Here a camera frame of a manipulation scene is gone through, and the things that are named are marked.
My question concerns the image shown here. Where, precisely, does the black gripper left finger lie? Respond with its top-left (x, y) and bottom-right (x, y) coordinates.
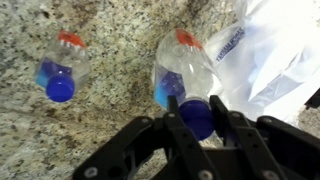
top-left (72, 94), bottom-right (221, 180)

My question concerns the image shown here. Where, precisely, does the Fiji water bottle blue cap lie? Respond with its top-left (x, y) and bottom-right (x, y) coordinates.
top-left (34, 29), bottom-right (92, 104)
top-left (151, 27), bottom-right (223, 141)

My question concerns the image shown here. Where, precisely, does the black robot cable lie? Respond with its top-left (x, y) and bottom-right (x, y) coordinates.
top-left (304, 87), bottom-right (320, 110)

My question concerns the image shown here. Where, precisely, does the translucent white plastic bag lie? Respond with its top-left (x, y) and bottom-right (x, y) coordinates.
top-left (203, 0), bottom-right (320, 123)

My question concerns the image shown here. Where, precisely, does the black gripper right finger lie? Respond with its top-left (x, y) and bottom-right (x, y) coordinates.
top-left (209, 94), bottom-right (320, 180)

